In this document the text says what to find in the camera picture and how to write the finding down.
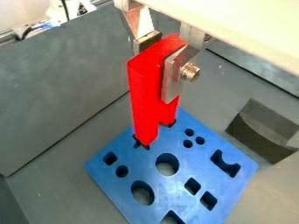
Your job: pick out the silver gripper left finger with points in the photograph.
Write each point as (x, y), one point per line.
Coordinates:
(144, 33)

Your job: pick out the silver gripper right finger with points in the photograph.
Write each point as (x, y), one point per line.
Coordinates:
(180, 68)

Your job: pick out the red square-circle peg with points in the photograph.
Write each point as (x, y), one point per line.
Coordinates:
(145, 73)

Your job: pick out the black curved holder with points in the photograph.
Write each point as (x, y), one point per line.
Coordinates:
(266, 132)

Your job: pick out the blue shape-sorting board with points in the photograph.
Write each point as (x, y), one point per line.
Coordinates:
(184, 181)

